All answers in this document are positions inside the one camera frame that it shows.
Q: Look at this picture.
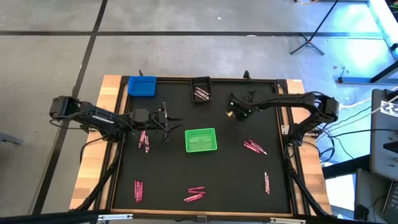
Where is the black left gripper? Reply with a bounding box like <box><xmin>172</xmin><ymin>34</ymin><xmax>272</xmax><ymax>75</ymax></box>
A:
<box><xmin>151</xmin><ymin>101</ymin><xmax>184</xmax><ymax>142</ymax></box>

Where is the green plastic basket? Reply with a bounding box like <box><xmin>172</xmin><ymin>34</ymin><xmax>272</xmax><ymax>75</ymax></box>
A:
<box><xmin>184</xmin><ymin>128</ymin><xmax>218</xmax><ymax>154</ymax></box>

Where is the black plastic basket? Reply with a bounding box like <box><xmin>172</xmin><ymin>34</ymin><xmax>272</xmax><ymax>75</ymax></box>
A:
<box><xmin>191</xmin><ymin>76</ymin><xmax>213</xmax><ymax>104</ymax></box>

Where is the blue plastic basket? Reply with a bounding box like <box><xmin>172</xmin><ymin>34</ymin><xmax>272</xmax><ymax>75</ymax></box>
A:
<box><xmin>127</xmin><ymin>75</ymin><xmax>157</xmax><ymax>98</ymax></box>

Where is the black table mat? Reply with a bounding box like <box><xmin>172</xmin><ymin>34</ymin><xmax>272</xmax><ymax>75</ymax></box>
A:
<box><xmin>111</xmin><ymin>79</ymin><xmax>293</xmax><ymax>214</ymax></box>

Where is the black tripod stand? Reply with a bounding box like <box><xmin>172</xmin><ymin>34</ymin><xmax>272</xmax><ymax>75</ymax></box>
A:
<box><xmin>289</xmin><ymin>0</ymin><xmax>340</xmax><ymax>56</ymax></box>

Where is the black metal bar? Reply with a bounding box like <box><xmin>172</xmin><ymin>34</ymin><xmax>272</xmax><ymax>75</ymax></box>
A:
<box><xmin>322</xmin><ymin>154</ymin><xmax>373</xmax><ymax>180</ymax></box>

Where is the grey equipment cabinet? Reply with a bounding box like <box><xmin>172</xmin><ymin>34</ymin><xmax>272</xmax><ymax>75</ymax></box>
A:
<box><xmin>369</xmin><ymin>88</ymin><xmax>398</xmax><ymax>182</ymax></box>

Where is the white marker label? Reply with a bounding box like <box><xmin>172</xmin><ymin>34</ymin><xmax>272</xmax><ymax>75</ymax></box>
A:
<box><xmin>380</xmin><ymin>100</ymin><xmax>398</xmax><ymax>118</ymax></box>

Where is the low grey box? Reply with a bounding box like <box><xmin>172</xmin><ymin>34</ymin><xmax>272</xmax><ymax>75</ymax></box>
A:
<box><xmin>353</xmin><ymin>169</ymin><xmax>398</xmax><ymax>224</ymax></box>

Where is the black rig beam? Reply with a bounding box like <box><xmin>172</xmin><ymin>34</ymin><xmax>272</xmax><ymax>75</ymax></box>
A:
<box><xmin>0</xmin><ymin>208</ymin><xmax>109</xmax><ymax>224</ymax></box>

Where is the grey floor object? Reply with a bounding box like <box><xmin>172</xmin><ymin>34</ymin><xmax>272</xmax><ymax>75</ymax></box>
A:
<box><xmin>0</xmin><ymin>132</ymin><xmax>24</xmax><ymax>147</ymax></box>

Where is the black aluminium table frame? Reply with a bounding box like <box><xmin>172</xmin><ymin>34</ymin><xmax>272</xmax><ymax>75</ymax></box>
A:
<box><xmin>95</xmin><ymin>74</ymin><xmax>330</xmax><ymax>220</ymax></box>

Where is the black cable conduit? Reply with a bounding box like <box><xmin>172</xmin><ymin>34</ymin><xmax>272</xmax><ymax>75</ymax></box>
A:
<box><xmin>283</xmin><ymin>146</ymin><xmax>331</xmax><ymax>218</ymax></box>
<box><xmin>72</xmin><ymin>146</ymin><xmax>125</xmax><ymax>213</ymax></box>

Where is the silver metal bracket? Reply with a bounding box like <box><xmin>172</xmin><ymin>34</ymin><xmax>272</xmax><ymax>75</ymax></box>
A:
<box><xmin>269</xmin><ymin>217</ymin><xmax>307</xmax><ymax>224</ymax></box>
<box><xmin>98</xmin><ymin>213</ymin><xmax>134</xmax><ymax>222</ymax></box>

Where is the dark metal desk frame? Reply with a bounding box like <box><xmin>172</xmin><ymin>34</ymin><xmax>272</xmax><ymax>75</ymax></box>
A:
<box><xmin>337</xmin><ymin>60</ymin><xmax>398</xmax><ymax>86</ymax></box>

